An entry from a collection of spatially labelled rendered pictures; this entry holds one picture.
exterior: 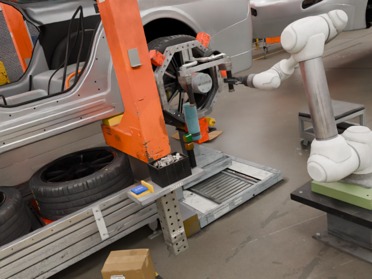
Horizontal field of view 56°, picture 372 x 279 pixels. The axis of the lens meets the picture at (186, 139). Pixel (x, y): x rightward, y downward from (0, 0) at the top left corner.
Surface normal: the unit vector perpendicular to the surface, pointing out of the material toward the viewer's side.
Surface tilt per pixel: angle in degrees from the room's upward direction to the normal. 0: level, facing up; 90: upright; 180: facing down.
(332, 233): 90
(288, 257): 0
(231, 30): 90
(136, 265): 0
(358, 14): 97
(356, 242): 90
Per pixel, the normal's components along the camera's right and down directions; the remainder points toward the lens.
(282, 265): -0.19, -0.92
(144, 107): 0.57, 0.17
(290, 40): -0.88, 0.22
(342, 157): 0.34, 0.00
